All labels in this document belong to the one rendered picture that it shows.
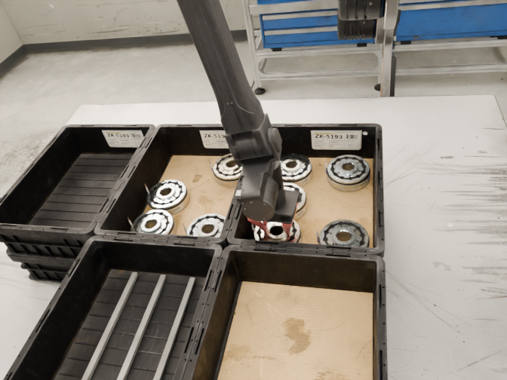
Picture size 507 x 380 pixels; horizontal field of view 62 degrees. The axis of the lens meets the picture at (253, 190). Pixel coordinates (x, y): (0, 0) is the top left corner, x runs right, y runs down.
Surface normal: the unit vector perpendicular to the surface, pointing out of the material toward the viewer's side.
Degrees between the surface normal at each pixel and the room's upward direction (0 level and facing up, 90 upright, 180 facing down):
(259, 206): 92
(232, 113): 83
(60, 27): 90
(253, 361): 0
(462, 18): 90
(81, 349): 0
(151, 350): 0
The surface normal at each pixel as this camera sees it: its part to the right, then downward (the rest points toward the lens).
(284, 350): -0.14, -0.72
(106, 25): -0.18, 0.70
